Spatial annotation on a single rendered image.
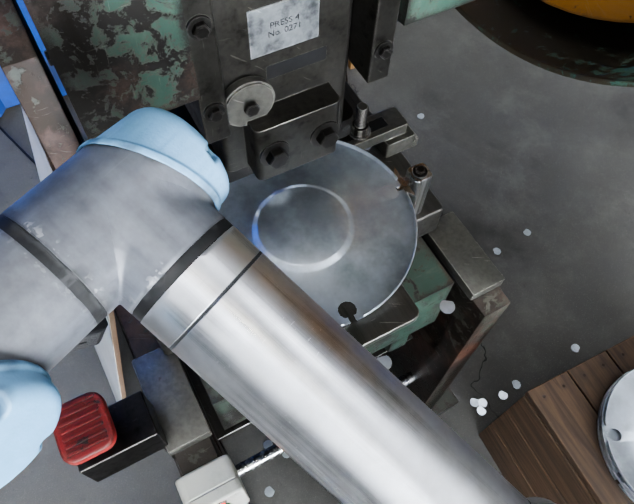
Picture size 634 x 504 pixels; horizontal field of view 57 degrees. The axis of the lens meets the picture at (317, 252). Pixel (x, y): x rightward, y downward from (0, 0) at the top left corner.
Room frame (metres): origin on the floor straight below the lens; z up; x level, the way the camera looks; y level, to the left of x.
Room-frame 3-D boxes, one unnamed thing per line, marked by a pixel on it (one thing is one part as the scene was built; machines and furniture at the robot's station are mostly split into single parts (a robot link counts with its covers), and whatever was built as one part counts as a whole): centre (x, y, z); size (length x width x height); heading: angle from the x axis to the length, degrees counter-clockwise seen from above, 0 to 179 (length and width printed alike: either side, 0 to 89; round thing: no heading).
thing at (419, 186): (0.49, -0.13, 0.75); 0.03 x 0.03 x 0.10; 31
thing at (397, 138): (0.60, -0.06, 0.76); 0.17 x 0.06 x 0.10; 121
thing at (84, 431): (0.14, 0.25, 0.72); 0.07 x 0.06 x 0.08; 31
